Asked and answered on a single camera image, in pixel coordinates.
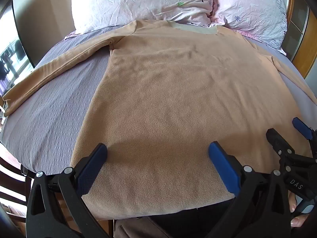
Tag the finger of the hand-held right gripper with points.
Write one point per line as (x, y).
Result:
(278, 141)
(302, 127)

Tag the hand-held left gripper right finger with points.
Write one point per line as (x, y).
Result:
(223, 164)

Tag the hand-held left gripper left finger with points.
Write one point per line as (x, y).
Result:
(92, 164)

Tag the tan fleece sweater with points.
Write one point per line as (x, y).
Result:
(178, 99)

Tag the window with hanging clothes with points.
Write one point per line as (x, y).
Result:
(12, 64)

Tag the person's right hand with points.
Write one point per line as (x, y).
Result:
(297, 215)

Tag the person's dark pants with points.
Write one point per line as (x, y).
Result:
(195, 219)

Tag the bed with grey sheet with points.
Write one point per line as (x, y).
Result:
(62, 109)

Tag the person's brown top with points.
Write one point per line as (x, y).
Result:
(138, 229)

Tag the dark wooden slatted furniture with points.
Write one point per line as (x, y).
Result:
(12, 191)

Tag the wooden headboard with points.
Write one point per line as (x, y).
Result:
(301, 37)

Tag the pink floral pillow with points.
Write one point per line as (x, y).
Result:
(250, 10)

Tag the dark wardrobe panel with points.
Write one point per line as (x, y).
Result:
(42, 19)

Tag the white floral pillow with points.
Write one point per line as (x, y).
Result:
(138, 2)

